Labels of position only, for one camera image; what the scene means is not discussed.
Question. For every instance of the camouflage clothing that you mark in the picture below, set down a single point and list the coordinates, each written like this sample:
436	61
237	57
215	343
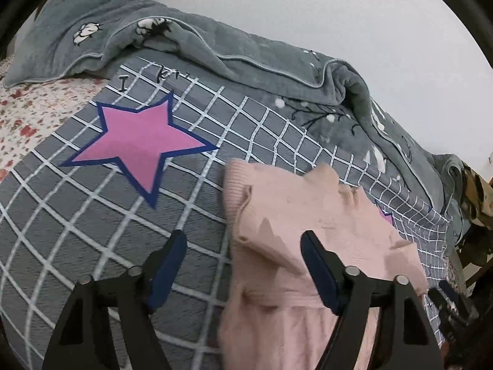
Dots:
475	196

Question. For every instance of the red floral bed sheet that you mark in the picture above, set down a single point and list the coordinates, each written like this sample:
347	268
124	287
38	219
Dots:
34	111

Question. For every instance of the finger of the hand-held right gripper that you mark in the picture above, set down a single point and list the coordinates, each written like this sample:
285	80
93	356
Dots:
450	293
437	300

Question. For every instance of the wooden chair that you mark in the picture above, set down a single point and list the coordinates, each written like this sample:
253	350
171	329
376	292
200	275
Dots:
472	254

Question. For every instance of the pink knitted sweater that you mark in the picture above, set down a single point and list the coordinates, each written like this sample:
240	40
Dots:
308	208

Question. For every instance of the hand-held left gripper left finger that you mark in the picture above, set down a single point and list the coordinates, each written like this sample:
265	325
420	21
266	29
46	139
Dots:
169	262

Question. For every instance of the grey-green floral quilt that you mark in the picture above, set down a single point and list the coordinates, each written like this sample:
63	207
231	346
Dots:
238	42

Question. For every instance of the grey checked star bed sheet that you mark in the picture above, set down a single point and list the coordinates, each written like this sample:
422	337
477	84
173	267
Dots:
77	208

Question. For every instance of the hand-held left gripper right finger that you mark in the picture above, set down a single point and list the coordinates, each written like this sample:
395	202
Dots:
317	266

